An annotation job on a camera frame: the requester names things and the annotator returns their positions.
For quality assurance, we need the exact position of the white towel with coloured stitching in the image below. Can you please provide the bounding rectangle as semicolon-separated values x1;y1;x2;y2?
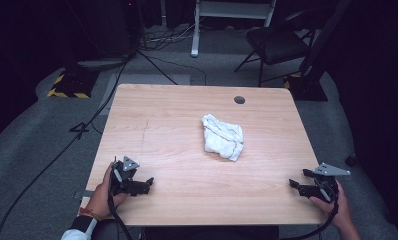
201;113;245;163

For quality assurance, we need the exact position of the white metal desk frame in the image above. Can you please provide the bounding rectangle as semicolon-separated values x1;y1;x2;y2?
190;0;278;59

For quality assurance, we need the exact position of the black yellow striped stand base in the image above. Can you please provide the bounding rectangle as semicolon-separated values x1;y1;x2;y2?
46;68;100;100

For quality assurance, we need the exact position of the black caster wheel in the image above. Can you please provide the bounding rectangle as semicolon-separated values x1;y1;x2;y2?
344;153;359;167

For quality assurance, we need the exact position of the long black floor cable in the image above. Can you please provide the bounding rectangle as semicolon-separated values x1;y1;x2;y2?
0;54;135;240

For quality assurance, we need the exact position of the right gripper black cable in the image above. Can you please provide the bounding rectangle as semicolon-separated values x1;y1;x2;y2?
279;199;340;240

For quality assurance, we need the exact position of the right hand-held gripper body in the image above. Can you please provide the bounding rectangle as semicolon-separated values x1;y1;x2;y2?
299;162;352;203

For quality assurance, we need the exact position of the bundle of floor cables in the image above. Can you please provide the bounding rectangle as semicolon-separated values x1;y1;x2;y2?
140;20;203;52

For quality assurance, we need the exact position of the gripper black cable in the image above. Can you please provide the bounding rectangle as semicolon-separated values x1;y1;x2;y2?
106;168;135;240
279;199;340;240

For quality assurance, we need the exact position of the person's right hand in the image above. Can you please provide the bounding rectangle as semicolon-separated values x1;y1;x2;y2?
309;180;354;232

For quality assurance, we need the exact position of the black equipment cabinet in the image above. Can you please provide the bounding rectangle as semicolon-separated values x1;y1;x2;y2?
74;0;143;69

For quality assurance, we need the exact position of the thin black floor cable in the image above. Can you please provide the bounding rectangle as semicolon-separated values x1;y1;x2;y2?
136;49;208;87

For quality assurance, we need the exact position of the black slanted stand with base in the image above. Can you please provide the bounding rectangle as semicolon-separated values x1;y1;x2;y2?
283;0;354;102

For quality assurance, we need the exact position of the person's left hand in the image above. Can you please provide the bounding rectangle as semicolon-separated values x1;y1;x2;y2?
86;162;129;220

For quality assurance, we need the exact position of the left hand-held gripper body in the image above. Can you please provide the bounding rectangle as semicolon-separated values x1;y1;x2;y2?
110;155;145;197

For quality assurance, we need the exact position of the red wrist bracelet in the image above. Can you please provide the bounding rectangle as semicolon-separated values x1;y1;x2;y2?
78;207;102;222

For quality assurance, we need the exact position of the black folding chair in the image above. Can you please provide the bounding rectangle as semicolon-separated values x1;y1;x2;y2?
233;9;317;88

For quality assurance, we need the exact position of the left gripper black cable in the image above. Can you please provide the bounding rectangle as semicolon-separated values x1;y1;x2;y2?
106;168;135;240

